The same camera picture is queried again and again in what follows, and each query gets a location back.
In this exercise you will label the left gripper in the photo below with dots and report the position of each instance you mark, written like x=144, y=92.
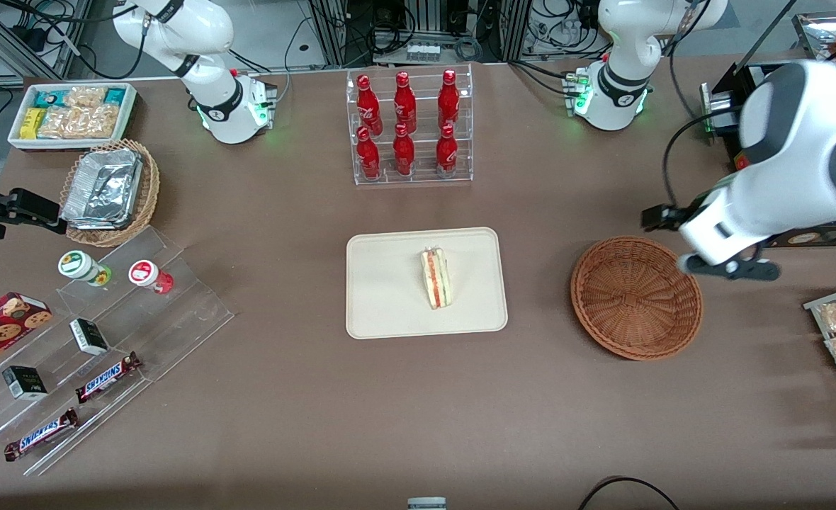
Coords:
x=675, y=215

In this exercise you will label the triangular sandwich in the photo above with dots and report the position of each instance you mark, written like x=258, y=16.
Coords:
x=437, y=280

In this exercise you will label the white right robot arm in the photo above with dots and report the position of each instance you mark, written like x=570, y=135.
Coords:
x=223, y=106

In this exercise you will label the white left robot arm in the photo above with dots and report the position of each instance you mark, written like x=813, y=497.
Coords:
x=800, y=142

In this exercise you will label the silver foil tray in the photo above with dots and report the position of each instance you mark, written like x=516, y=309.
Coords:
x=103, y=188

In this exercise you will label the brown round wicker basket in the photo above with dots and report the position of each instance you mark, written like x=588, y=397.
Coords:
x=634, y=297

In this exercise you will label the tan oval wicker basket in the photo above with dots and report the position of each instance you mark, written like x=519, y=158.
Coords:
x=150, y=188

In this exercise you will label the beige rectangular tray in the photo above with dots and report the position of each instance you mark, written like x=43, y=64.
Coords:
x=382, y=283

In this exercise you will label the white cup with green lid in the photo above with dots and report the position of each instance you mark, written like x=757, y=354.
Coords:
x=74, y=264

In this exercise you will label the yellow snack packet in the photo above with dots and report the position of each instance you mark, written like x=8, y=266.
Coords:
x=32, y=123

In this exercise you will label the clear bag of crackers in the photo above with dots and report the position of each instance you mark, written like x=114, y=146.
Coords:
x=78, y=122
x=85, y=96

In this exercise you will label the red cookie box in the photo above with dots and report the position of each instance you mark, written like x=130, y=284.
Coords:
x=0, y=329

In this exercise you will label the teal snack packet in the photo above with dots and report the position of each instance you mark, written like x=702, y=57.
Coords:
x=49, y=98
x=115, y=95

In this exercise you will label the white cup with red lid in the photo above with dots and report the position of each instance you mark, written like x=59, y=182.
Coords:
x=143, y=273

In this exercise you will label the white rectangular snack bin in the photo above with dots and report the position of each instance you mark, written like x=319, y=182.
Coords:
x=131, y=113

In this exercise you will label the small black box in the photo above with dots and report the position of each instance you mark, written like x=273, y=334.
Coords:
x=25, y=382
x=88, y=336

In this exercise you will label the black glass food display case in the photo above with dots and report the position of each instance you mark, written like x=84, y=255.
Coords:
x=815, y=238

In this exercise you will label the clear acrylic stepped stand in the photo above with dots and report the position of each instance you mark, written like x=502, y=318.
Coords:
x=177, y=319

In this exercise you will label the brown Snickers bar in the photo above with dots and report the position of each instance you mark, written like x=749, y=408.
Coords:
x=41, y=434
x=106, y=377

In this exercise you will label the red soda bottle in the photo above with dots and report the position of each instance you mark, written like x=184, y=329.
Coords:
x=447, y=154
x=448, y=99
x=368, y=157
x=404, y=103
x=404, y=154
x=368, y=106

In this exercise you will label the clear acrylic bottle rack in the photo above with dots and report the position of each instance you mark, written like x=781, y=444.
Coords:
x=425, y=180

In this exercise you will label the white power strip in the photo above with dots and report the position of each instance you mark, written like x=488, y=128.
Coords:
x=423, y=52

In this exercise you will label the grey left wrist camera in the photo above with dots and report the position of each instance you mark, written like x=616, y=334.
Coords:
x=691, y=264

